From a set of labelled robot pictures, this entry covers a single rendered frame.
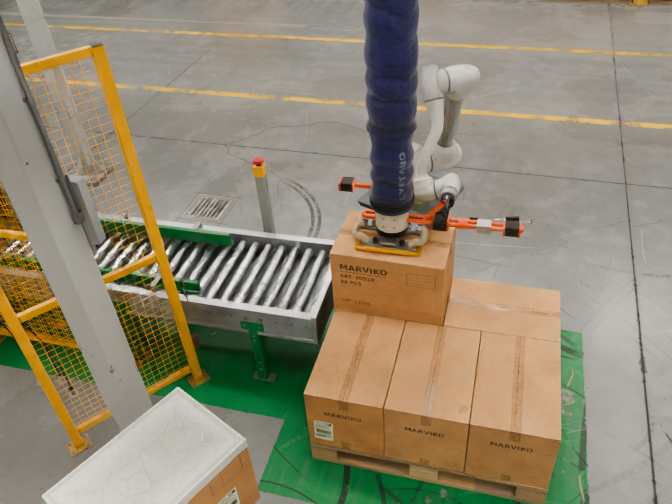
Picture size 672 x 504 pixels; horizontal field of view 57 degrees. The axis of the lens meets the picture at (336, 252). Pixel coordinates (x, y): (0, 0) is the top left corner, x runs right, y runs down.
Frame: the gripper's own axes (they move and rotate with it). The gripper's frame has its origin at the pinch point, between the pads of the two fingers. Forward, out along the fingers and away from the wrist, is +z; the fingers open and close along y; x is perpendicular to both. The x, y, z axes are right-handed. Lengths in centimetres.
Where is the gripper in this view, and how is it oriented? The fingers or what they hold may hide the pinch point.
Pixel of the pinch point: (443, 221)
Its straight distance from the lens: 321.6
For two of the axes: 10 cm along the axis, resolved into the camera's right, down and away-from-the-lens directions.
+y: 0.6, 7.8, 6.3
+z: -2.5, 6.2, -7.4
